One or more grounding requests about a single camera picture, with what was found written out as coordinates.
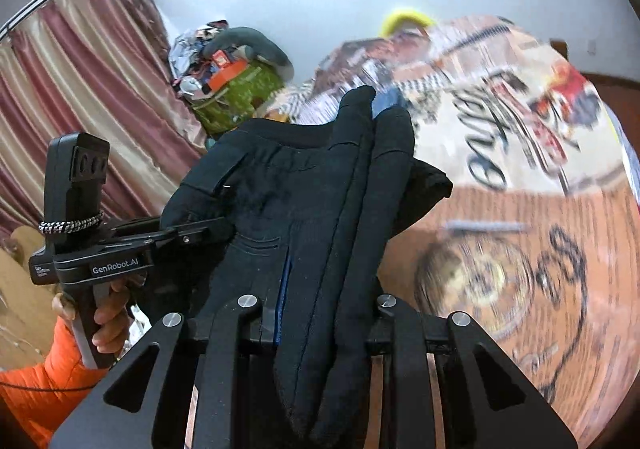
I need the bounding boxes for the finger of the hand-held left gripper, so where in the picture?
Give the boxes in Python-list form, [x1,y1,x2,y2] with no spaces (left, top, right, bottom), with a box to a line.
[111,216,237,250]

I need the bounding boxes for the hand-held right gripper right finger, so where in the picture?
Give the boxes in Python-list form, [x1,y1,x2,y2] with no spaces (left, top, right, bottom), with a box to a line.
[365,293,578,449]

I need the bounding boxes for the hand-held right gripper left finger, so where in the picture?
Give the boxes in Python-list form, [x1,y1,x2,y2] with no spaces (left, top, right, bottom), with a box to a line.
[48,256,293,449]

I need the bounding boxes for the black pants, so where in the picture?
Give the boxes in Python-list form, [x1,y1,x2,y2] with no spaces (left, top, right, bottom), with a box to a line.
[162,85,453,440]

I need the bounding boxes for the person's left hand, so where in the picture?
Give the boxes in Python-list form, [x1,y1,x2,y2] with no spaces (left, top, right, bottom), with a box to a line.
[51,276,138,357]

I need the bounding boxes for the wooden lap desk board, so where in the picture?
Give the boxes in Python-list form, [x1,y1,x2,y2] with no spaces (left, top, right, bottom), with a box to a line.
[0,224,66,372]

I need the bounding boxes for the pink striped curtain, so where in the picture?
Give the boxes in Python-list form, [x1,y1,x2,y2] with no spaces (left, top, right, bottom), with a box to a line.
[0,0,211,240]

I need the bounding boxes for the printed blanket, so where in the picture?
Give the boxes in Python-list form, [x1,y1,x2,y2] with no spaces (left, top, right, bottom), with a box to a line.
[262,15,640,449]

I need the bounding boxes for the green patterned bag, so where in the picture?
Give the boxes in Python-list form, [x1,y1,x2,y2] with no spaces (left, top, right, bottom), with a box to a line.
[192,63,286,134]

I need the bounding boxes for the orange box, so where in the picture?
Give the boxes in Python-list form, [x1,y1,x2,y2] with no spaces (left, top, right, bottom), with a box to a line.
[207,60,248,92]

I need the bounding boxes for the crumpled silver wrapper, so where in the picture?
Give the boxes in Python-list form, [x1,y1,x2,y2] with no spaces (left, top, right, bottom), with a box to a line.
[170,21,231,80]

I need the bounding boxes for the grey plush pillow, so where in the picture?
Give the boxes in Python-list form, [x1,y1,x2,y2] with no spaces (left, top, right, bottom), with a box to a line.
[217,27,295,80]

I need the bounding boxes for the yellow plush item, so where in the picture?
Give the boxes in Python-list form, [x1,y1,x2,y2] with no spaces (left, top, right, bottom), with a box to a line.
[381,6,435,37]

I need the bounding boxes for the wooden headboard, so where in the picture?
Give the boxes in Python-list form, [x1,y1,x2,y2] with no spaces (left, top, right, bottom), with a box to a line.
[550,40,640,102]

